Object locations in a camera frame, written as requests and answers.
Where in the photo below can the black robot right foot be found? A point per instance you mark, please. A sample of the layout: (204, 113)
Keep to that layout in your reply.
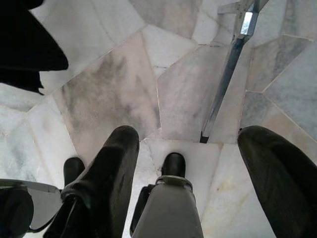
(174, 163)

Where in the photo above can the black robot foot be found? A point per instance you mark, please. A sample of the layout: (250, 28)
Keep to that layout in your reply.
(73, 171)
(174, 163)

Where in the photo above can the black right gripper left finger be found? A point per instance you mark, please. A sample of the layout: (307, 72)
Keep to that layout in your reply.
(104, 188)

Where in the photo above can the black robot left foot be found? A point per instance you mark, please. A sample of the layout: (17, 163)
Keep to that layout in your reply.
(73, 171)

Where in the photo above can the silver clothes rack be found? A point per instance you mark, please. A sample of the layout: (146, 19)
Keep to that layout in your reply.
(231, 72)

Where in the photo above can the black shirt with red collar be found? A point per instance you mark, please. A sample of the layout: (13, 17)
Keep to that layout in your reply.
(24, 44)

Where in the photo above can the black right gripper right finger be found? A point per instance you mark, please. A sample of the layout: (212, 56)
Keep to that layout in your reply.
(284, 188)

